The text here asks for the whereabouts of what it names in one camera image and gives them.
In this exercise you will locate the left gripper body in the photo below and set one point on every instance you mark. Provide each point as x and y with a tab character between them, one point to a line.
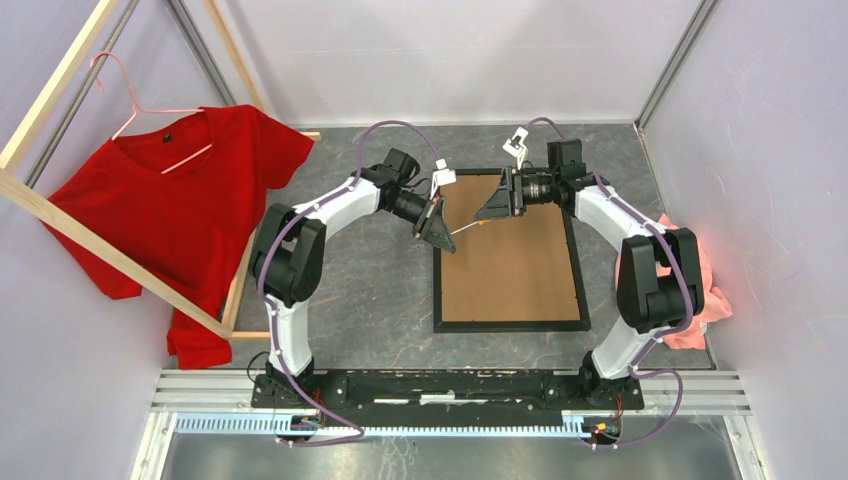
427	217

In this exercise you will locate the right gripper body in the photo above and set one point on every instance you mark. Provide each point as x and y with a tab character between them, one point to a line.
517	198

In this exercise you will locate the yellow handled screwdriver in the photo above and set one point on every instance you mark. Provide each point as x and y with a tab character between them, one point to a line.
470	225

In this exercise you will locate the black picture frame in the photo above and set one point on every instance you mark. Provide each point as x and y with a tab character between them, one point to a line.
507	276

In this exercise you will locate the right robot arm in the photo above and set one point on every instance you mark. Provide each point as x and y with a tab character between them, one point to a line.
592	200

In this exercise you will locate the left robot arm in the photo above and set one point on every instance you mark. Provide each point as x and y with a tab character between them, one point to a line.
288	255

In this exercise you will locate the pink cloth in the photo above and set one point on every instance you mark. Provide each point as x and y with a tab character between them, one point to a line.
664	284

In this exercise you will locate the red t-shirt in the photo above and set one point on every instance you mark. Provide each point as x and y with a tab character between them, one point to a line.
189	227

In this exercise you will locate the pink clothes hanger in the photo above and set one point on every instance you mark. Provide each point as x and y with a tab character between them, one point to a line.
138	108

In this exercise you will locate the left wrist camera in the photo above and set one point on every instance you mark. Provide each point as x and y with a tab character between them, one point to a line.
441	176

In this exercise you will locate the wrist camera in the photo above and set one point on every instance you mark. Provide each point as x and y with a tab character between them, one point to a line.
441	176
516	146

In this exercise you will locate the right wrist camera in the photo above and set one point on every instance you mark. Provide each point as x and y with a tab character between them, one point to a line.
516	146

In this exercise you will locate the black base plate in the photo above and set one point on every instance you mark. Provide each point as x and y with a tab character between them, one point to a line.
448	398

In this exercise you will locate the white cable duct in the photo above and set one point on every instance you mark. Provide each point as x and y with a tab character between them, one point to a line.
289	425

